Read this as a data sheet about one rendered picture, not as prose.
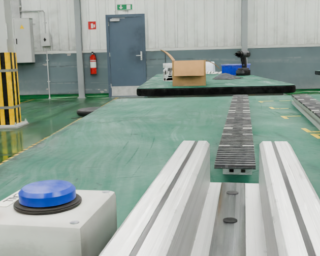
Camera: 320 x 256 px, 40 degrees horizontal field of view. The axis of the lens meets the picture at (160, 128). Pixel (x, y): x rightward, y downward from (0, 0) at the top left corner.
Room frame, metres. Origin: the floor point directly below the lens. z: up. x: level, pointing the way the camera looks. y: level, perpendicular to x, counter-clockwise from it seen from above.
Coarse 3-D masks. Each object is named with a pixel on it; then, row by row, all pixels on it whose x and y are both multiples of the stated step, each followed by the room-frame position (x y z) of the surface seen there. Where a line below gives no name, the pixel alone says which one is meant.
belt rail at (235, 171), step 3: (225, 171) 0.60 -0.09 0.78; (228, 171) 0.60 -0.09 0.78; (231, 171) 0.60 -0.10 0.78; (234, 171) 0.60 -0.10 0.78; (237, 171) 0.60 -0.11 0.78; (240, 171) 0.60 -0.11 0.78; (243, 171) 0.60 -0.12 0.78; (246, 171) 0.59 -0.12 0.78; (249, 171) 0.59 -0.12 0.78; (234, 174) 0.60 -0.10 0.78; (237, 174) 0.60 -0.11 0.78; (240, 174) 0.60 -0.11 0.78; (243, 174) 0.59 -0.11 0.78; (246, 174) 0.59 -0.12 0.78; (249, 174) 0.59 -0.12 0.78
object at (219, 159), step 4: (216, 160) 0.55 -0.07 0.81; (220, 160) 0.55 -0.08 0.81; (224, 160) 0.55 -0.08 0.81; (228, 160) 0.55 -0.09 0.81; (232, 160) 0.55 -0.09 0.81; (236, 160) 0.55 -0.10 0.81; (240, 160) 0.55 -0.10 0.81; (244, 160) 0.55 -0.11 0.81; (248, 160) 0.54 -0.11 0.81; (252, 160) 0.54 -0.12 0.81
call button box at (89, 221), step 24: (96, 192) 0.33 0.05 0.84; (0, 216) 0.28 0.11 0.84; (24, 216) 0.28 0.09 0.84; (48, 216) 0.28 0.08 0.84; (72, 216) 0.28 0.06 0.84; (96, 216) 0.29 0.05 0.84; (0, 240) 0.27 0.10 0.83; (24, 240) 0.27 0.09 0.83; (48, 240) 0.26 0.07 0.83; (72, 240) 0.26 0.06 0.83; (96, 240) 0.29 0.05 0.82
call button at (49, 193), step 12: (48, 180) 0.32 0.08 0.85; (60, 180) 0.32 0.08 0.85; (24, 192) 0.29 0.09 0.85; (36, 192) 0.29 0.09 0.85; (48, 192) 0.29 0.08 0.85; (60, 192) 0.29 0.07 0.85; (72, 192) 0.30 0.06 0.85; (24, 204) 0.29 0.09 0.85; (36, 204) 0.29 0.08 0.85; (48, 204) 0.29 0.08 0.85; (60, 204) 0.29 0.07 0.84
